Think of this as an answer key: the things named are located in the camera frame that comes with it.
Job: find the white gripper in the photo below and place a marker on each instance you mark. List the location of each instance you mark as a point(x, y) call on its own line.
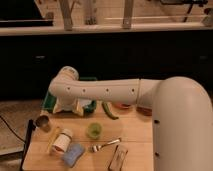
point(68, 105)

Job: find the white paper cup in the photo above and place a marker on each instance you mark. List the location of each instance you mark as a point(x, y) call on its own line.
point(62, 142)

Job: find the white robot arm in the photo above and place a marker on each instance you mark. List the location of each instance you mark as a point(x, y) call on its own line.
point(182, 114)

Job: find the small metal cup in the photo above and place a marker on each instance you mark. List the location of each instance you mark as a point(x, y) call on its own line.
point(43, 123)

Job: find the green plastic cup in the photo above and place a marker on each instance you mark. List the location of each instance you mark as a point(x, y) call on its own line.
point(94, 130)

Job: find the green plastic tray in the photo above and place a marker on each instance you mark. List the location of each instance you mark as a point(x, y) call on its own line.
point(50, 102)

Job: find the green cucumber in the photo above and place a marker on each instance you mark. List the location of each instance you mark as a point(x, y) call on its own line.
point(108, 112)

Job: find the black chair back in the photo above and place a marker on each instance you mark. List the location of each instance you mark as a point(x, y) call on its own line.
point(30, 129)

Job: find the blue sponge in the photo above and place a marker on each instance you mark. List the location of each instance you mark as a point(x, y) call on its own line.
point(74, 152)

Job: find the silver metal fork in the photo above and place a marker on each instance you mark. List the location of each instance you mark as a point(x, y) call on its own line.
point(98, 147)

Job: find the orange red bowl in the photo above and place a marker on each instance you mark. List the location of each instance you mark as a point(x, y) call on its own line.
point(122, 106)

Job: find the wooden rectangular block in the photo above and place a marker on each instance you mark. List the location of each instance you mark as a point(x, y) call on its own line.
point(118, 158)

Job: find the brown bowl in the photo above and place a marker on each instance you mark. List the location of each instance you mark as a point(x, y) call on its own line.
point(144, 111)

